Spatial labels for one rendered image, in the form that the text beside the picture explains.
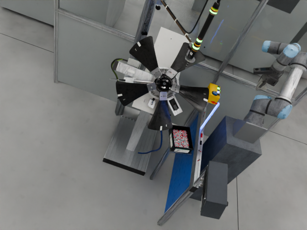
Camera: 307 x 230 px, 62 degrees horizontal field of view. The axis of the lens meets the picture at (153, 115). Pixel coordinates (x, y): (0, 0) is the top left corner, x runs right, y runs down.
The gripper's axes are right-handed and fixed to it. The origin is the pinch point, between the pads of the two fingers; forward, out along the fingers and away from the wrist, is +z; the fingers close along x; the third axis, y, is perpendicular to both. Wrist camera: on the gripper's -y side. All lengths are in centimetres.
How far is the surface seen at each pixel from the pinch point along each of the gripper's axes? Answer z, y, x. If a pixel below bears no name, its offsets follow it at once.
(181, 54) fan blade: 8, -55, 18
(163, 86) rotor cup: 23, -60, -7
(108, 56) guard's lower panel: 75, -120, 70
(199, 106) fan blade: 26.6, -29.7, -8.3
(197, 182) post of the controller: 52, -15, -55
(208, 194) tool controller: 20, -21, -79
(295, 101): 44, 77, 70
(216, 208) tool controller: 24, -14, -83
